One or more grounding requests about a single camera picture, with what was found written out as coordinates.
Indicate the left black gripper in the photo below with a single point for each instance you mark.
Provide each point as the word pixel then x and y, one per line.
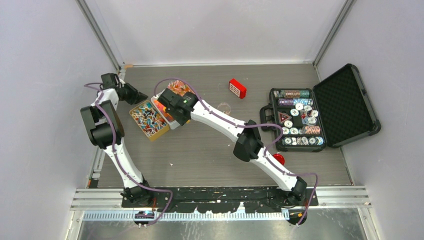
pixel 137 97

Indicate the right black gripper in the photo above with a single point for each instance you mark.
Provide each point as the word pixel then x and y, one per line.
pixel 180 121

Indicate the white tray of gummy candies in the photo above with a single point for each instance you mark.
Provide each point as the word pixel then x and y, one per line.
pixel 173 124

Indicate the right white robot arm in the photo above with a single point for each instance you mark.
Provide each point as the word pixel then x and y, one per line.
pixel 248 146

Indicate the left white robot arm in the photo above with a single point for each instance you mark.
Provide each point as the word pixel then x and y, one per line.
pixel 105 130

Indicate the yellow tray of wrapped candies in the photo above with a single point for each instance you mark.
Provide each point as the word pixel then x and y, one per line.
pixel 149 120

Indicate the pink tray of lollipops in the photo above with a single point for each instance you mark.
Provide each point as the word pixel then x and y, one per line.
pixel 178 87

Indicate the clear plastic jar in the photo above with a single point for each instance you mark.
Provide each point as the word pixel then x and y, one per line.
pixel 224 108

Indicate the red toy brick block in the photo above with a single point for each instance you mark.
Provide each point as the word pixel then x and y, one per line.
pixel 237 88

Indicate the red jar lid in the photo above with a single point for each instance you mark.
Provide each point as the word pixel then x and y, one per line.
pixel 279 158

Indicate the black poker chip case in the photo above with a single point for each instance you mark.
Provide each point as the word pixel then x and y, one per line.
pixel 333 113

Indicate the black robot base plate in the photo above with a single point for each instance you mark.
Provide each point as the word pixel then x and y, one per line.
pixel 253 199

